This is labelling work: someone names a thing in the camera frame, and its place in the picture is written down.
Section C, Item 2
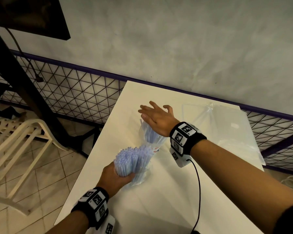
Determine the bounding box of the pack of white straws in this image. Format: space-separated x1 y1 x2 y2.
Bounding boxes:
113 145 154 177

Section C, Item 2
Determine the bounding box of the small bunch of blue straws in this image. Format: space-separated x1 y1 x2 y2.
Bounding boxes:
139 119 166 145

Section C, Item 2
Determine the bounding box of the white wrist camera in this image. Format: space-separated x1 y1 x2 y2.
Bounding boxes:
169 147 193 168
85 215 116 234

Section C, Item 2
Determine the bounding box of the black shirt sleeve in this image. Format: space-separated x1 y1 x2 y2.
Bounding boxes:
273 204 293 234

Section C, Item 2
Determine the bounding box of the person's left forearm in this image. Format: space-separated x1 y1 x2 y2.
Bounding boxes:
45 211 90 234

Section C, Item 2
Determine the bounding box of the black wall screen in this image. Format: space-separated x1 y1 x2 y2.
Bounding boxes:
0 0 71 41

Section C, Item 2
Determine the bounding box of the person's right hand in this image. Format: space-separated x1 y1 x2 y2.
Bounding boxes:
137 100 181 138

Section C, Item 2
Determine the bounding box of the pack of clear straws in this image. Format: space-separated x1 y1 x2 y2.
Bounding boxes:
209 106 266 166

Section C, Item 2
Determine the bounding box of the black right camera cable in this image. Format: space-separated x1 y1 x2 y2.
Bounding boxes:
187 158 202 234

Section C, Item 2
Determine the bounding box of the long clear straw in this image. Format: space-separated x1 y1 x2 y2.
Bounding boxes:
198 102 214 120

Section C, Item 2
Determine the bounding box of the black hanging power cable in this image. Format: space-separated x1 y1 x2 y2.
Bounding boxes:
5 28 44 83

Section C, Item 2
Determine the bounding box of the black left wristband with markers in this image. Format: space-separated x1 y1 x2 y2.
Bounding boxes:
71 187 110 229

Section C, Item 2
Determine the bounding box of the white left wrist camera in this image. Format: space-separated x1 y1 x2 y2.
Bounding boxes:
85 215 116 234

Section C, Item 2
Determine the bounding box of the white plastic chair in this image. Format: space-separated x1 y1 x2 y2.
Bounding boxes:
0 115 68 216

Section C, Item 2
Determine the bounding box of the person's right forearm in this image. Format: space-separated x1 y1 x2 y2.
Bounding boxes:
190 139 293 234

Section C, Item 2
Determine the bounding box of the person's left hand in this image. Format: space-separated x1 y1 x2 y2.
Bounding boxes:
95 161 136 199

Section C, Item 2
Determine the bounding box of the purple framed wire mesh fence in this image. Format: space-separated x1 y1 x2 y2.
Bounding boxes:
0 50 293 176

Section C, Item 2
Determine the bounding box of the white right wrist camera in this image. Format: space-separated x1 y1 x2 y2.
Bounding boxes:
169 147 193 168

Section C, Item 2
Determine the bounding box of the clear square plastic box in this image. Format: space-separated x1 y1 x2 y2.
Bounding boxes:
181 103 212 142

